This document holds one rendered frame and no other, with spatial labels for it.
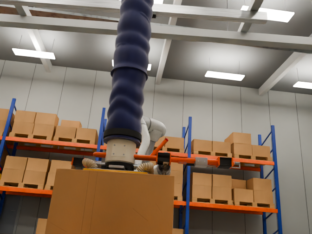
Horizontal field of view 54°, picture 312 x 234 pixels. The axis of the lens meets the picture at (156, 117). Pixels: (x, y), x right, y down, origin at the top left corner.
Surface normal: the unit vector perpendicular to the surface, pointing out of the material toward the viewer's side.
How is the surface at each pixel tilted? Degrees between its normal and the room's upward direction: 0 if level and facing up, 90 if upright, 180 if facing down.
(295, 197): 90
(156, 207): 90
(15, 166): 90
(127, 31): 74
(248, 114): 90
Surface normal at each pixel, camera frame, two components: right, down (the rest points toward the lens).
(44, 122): 0.10, -0.35
